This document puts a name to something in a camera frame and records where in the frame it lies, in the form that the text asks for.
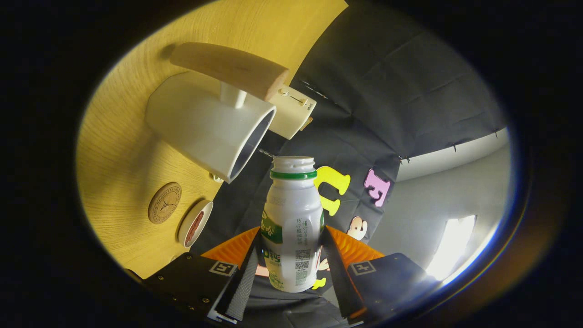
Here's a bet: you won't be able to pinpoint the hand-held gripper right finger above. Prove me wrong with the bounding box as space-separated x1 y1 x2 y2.
321 225 456 325

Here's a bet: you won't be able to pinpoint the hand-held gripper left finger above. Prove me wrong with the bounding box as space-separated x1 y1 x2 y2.
132 226 262 325

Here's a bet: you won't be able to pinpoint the white juice bottle green ring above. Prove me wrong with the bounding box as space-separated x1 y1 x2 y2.
261 156 325 293

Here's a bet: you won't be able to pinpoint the round brown coaster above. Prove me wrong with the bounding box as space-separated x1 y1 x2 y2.
148 182 182 225

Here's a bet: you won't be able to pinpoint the white cup wooden handle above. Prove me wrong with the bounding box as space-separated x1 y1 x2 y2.
146 42 290 184

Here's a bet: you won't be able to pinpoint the red food slices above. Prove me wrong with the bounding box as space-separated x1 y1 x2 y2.
184 210 205 246

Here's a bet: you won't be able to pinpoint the white round plate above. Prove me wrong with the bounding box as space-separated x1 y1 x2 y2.
177 200 214 249

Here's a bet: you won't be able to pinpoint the wooden table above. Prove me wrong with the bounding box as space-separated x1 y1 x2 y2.
75 0 349 279

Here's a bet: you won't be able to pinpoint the cream toaster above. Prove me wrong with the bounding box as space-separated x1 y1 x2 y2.
268 84 317 140

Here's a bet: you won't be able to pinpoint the black backdrop cloth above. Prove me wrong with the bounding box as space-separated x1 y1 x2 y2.
189 0 508 328

